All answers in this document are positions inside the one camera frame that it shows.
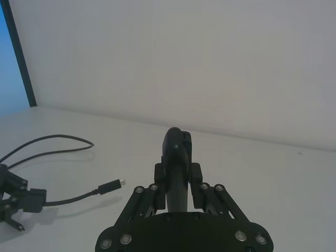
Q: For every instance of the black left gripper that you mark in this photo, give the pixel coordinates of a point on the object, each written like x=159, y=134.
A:
x=2, y=179

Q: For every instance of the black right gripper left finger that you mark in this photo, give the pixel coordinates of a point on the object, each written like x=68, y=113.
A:
x=147, y=199

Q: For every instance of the monitor with blue screen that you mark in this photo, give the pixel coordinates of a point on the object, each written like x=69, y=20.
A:
x=10, y=52

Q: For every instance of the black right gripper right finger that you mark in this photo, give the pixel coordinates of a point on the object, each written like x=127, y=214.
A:
x=212, y=199

